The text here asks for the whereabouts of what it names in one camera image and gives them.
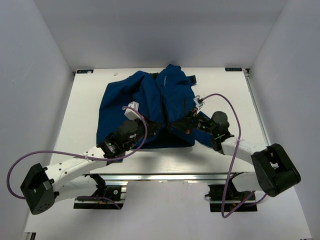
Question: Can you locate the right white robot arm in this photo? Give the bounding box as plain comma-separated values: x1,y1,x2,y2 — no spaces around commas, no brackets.
172,110,301,200

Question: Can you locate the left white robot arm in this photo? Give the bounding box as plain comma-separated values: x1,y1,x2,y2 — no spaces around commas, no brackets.
20,119,162,215

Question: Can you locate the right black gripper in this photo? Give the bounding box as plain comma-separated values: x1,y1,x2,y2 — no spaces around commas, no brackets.
170,108,217,136

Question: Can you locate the right blue corner label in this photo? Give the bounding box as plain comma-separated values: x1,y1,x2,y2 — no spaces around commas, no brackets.
224,67,243,72

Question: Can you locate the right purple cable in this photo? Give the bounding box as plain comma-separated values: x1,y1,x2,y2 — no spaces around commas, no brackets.
201,93,268,219

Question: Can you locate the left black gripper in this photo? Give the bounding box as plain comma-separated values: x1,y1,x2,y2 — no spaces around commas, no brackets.
124,113,162,152

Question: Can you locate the white front panel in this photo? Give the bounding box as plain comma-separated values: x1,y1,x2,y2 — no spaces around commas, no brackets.
25,181,311,240

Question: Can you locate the blue and black jacket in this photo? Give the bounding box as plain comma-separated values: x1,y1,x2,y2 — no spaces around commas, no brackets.
96,64,212,149

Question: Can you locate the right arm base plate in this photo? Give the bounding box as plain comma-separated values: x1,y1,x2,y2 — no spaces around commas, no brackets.
204,182,258,214

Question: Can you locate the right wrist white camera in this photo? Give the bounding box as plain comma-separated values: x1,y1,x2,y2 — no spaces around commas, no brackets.
193,95,205,113

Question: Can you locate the aluminium front rail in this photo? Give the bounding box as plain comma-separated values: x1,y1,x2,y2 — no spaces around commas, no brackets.
47,171,285,182

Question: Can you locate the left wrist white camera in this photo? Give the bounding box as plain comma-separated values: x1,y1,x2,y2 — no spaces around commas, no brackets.
122,101,140,120

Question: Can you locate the left blue corner label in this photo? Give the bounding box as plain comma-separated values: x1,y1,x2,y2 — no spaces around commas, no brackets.
76,69,94,74

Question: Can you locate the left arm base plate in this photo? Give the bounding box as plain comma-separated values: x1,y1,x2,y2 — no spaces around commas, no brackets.
73,173,128,210

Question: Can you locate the wrist white camera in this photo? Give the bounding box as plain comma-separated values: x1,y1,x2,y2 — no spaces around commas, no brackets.
193,95,205,113
122,101,140,120

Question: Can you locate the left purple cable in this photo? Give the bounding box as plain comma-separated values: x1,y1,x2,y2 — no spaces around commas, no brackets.
6,105,148,210

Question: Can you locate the blue corner label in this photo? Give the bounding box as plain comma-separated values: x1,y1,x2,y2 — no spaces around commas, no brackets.
76,69,94,74
224,67,243,72

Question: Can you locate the purple cable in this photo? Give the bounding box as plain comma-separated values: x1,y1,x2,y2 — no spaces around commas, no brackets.
201,93,268,219
6,105,148,210

